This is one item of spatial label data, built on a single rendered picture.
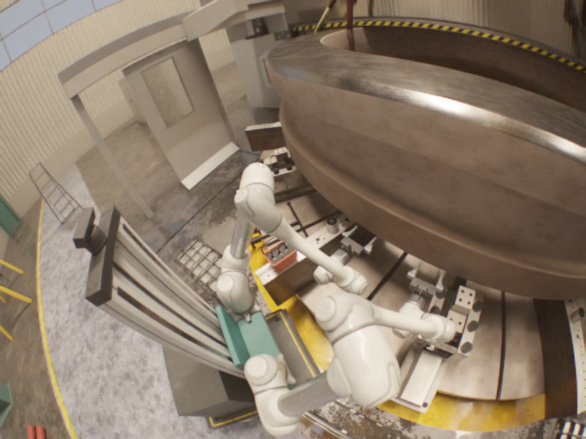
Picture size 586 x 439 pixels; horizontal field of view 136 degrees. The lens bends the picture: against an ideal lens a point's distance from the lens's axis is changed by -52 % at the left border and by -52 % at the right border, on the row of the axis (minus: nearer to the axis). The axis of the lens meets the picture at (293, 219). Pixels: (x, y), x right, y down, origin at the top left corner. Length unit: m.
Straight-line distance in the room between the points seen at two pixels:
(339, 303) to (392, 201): 0.89
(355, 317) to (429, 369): 1.16
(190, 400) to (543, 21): 5.12
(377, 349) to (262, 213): 0.58
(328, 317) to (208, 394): 0.99
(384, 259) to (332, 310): 1.57
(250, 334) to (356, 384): 0.94
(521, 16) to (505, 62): 1.58
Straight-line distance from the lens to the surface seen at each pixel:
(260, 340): 1.41
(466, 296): 1.51
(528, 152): 0.99
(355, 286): 1.14
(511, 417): 2.54
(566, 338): 2.15
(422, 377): 1.70
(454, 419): 2.27
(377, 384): 0.59
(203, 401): 1.46
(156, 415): 2.76
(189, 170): 4.39
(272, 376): 1.10
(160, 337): 0.83
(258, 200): 0.87
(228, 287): 1.29
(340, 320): 0.60
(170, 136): 4.13
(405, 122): 1.03
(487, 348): 2.08
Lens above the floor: 2.10
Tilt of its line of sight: 46 degrees down
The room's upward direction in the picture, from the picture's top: 17 degrees counter-clockwise
